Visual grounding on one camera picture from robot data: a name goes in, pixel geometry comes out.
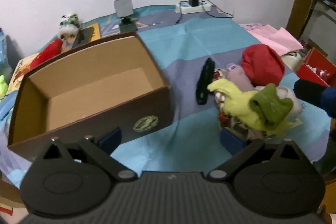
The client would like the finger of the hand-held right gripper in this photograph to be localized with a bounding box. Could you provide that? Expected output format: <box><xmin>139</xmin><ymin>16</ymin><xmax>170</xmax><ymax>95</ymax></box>
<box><xmin>293</xmin><ymin>79</ymin><xmax>336</xmax><ymax>118</ymax></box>

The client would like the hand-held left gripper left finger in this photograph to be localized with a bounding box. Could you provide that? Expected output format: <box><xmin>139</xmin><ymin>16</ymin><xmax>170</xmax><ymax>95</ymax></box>
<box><xmin>37</xmin><ymin>126</ymin><xmax>138</xmax><ymax>183</ymax></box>

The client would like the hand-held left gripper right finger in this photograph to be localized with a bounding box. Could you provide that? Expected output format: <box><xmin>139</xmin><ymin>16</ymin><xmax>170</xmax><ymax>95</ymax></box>
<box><xmin>206</xmin><ymin>127</ymin><xmax>306</xmax><ymax>182</ymax></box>

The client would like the white towel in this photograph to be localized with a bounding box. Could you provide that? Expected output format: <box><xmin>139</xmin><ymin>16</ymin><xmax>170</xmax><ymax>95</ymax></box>
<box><xmin>256</xmin><ymin>86</ymin><xmax>303</xmax><ymax>117</ymax></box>

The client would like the red and white patterned cloth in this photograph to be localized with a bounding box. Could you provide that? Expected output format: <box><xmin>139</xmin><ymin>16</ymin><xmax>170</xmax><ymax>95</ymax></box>
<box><xmin>213</xmin><ymin>69</ymin><xmax>265</xmax><ymax>141</ymax></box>

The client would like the green sock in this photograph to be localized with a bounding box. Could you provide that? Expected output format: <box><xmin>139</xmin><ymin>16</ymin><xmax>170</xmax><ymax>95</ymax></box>
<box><xmin>249</xmin><ymin>83</ymin><xmax>294</xmax><ymax>131</ymax></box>

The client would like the yellow-green cloth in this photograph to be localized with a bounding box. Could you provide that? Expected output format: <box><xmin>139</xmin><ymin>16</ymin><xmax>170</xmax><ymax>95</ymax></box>
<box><xmin>207</xmin><ymin>79</ymin><xmax>296</xmax><ymax>135</ymax></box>

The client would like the black sock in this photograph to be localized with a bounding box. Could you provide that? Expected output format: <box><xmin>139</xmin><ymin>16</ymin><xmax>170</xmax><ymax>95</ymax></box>
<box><xmin>195</xmin><ymin>58</ymin><xmax>216</xmax><ymax>105</ymax></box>

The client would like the purple sock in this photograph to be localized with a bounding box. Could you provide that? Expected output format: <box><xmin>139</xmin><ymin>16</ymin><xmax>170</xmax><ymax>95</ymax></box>
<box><xmin>226</xmin><ymin>63</ymin><xmax>255</xmax><ymax>89</ymax></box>

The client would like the brown cardboard box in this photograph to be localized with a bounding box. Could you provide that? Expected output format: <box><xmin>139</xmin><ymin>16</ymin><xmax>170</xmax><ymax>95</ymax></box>
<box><xmin>7</xmin><ymin>31</ymin><xmax>174</xmax><ymax>159</ymax></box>

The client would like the cream soft item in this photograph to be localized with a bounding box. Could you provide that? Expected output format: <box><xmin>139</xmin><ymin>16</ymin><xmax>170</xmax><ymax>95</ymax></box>
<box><xmin>281</xmin><ymin>51</ymin><xmax>306</xmax><ymax>73</ymax></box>

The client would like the red box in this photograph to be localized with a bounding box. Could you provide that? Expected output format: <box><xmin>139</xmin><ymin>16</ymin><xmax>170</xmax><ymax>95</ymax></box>
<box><xmin>295</xmin><ymin>48</ymin><xmax>336</xmax><ymax>88</ymax></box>

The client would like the pink cloth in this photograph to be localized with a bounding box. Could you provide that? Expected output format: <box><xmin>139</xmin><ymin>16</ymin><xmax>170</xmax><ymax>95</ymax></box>
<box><xmin>239</xmin><ymin>23</ymin><xmax>303</xmax><ymax>56</ymax></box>

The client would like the red plush toy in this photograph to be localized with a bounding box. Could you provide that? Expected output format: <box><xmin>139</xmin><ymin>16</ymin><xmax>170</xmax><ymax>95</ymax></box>
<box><xmin>29</xmin><ymin>38</ymin><xmax>63</xmax><ymax>70</ymax></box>

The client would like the black tablet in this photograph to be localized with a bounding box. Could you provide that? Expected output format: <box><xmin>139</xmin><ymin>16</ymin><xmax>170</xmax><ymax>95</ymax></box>
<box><xmin>74</xmin><ymin>27</ymin><xmax>95</xmax><ymax>45</ymax></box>

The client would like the blue striped tablecloth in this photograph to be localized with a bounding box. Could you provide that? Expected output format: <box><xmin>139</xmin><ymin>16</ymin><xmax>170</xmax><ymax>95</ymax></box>
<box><xmin>0</xmin><ymin>5</ymin><xmax>332</xmax><ymax>188</ymax></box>

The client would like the yellow book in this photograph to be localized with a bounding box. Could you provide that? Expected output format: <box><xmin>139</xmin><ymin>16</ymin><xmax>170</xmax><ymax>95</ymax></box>
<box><xmin>62</xmin><ymin>22</ymin><xmax>101</xmax><ymax>52</ymax></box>

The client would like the picture book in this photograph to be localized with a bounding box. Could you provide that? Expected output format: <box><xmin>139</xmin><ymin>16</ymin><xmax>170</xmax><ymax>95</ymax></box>
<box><xmin>7</xmin><ymin>52</ymin><xmax>42</xmax><ymax>94</ymax></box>

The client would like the plain cardboard carton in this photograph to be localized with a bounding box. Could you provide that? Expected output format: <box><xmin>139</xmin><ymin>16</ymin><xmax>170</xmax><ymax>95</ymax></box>
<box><xmin>0</xmin><ymin>172</ymin><xmax>25</xmax><ymax>216</ymax></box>

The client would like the green frog plush toy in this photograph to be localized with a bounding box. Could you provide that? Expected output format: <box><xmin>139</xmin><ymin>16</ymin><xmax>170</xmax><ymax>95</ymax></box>
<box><xmin>0</xmin><ymin>74</ymin><xmax>7</xmax><ymax>97</ymax></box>

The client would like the panda plush toy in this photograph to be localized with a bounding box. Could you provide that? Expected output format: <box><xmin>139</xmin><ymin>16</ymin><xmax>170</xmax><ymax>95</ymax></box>
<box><xmin>58</xmin><ymin>12</ymin><xmax>80</xmax><ymax>40</ymax></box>

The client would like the grey device on green stand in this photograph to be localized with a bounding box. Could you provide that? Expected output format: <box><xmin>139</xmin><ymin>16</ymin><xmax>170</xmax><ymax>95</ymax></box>
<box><xmin>114</xmin><ymin>0</ymin><xmax>138</xmax><ymax>33</ymax></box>

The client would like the white power strip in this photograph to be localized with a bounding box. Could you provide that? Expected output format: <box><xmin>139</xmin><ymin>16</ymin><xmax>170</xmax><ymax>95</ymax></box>
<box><xmin>175</xmin><ymin>1</ymin><xmax>213</xmax><ymax>14</ymax></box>

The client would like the black cable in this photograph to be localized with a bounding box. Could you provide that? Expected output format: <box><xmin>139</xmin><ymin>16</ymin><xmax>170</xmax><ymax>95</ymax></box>
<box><xmin>175</xmin><ymin>0</ymin><xmax>234</xmax><ymax>25</ymax></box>

